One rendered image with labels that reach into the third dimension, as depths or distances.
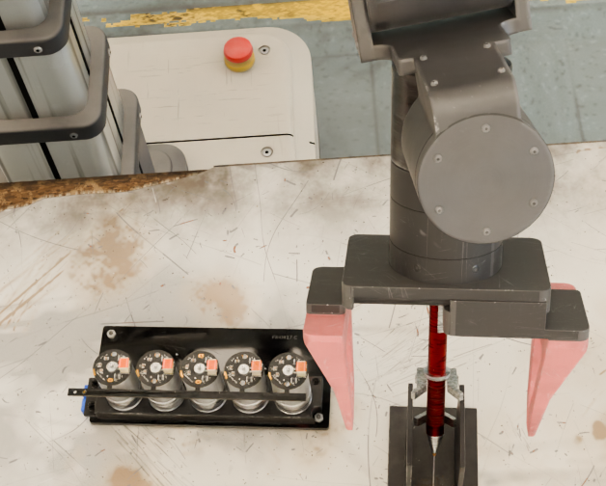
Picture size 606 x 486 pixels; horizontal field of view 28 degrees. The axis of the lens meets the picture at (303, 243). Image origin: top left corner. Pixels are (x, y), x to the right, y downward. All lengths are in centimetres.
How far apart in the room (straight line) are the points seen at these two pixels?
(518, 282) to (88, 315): 37
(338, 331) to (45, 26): 59
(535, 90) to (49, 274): 115
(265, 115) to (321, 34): 44
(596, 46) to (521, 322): 139
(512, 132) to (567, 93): 141
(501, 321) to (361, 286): 7
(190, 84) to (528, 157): 112
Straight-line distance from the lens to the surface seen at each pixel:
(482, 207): 51
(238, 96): 157
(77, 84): 119
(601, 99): 190
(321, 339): 61
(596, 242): 88
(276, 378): 76
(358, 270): 61
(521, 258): 63
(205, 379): 76
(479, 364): 83
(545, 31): 198
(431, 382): 73
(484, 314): 60
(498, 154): 50
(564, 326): 61
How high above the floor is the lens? 151
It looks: 60 degrees down
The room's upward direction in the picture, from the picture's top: 7 degrees counter-clockwise
